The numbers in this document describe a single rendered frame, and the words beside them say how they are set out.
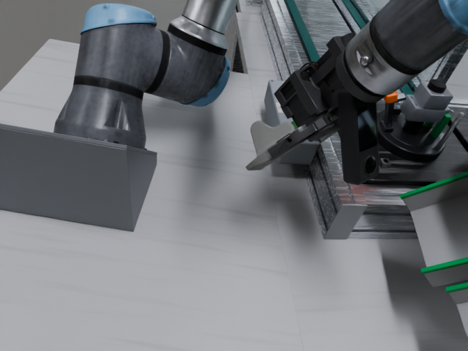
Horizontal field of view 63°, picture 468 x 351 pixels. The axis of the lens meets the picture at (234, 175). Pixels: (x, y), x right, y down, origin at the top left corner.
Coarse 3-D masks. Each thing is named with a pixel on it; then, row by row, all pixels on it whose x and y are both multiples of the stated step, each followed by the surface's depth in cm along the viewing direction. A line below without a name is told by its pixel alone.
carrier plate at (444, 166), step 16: (448, 144) 77; (400, 160) 71; (432, 160) 73; (448, 160) 73; (464, 160) 74; (384, 176) 68; (400, 176) 68; (416, 176) 69; (432, 176) 69; (448, 176) 70
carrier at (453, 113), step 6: (450, 108) 87; (456, 108) 87; (462, 108) 87; (450, 114) 85; (456, 114) 85; (450, 120) 83; (462, 120) 84; (450, 126) 83; (456, 126) 82; (462, 126) 82; (456, 132) 81; (462, 132) 81; (462, 138) 80; (462, 144) 80
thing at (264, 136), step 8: (256, 128) 53; (264, 128) 52; (272, 128) 52; (280, 128) 51; (288, 128) 51; (256, 136) 53; (264, 136) 52; (272, 136) 52; (280, 136) 51; (256, 144) 53; (264, 144) 52; (272, 144) 52; (256, 152) 53; (264, 152) 52; (288, 152) 52; (256, 160) 53; (264, 160) 52; (272, 160) 52; (248, 168) 55; (256, 168) 54
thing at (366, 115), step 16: (352, 96) 44; (352, 112) 44; (368, 112) 46; (352, 128) 45; (368, 128) 46; (352, 144) 46; (368, 144) 47; (352, 160) 46; (368, 160) 47; (352, 176) 47; (368, 176) 48
